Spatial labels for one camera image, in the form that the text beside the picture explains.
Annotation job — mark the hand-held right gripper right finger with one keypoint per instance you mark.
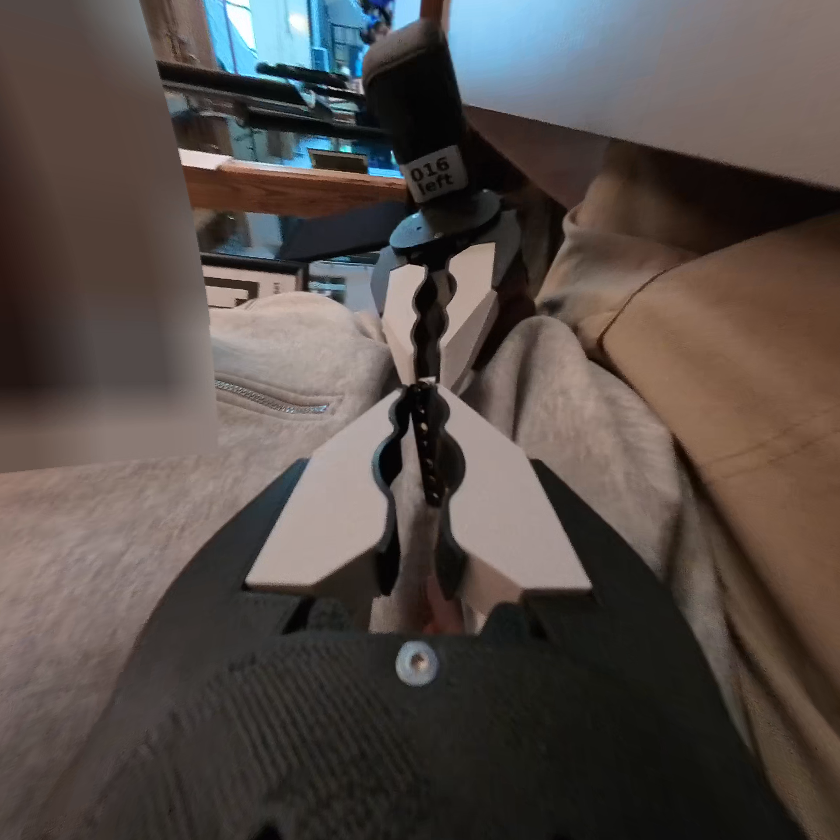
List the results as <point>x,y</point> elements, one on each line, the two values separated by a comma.
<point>518,525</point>

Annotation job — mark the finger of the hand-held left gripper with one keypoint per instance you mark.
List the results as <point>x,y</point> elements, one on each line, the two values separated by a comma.
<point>399,308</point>
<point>476,308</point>

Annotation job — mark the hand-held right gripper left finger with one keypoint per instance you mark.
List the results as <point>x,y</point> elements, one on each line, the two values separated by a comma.
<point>315,525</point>

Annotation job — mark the black lego beam with holes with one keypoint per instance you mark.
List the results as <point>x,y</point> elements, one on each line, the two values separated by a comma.
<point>430,459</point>

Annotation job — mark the person's right hand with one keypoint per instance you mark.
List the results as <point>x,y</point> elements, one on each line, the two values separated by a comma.
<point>443,610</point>

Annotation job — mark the small framed board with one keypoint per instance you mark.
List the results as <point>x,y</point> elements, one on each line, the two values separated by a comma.
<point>338,161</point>

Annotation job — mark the black tripod stand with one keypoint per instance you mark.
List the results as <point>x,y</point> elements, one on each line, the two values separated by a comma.
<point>289,98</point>

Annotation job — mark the framed marker sign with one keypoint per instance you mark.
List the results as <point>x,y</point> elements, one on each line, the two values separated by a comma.
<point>249,285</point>

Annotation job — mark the wooden railing beam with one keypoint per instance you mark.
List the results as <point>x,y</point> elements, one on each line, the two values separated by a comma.
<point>295,190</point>

